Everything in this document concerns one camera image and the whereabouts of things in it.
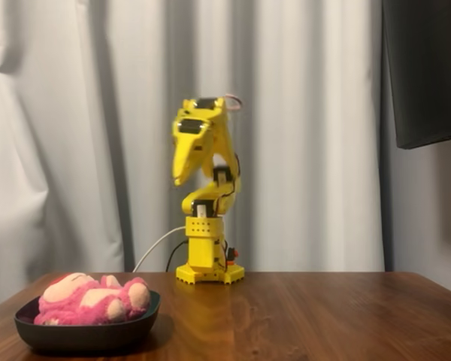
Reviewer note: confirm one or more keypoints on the yellow gripper black servo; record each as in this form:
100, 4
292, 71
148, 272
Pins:
186, 144

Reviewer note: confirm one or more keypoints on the pink strawberry bear plush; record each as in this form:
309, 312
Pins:
94, 304

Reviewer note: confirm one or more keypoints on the yellow robot arm with base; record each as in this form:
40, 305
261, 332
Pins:
204, 240

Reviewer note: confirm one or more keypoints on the white pleated curtain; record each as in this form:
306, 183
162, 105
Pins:
97, 131

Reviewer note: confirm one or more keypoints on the black orange table clamp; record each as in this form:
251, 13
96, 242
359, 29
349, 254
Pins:
232, 255

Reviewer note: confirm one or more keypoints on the dark green bowl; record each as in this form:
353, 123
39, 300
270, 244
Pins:
86, 336

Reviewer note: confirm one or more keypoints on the dark monitor panel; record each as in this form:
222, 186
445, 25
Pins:
424, 67

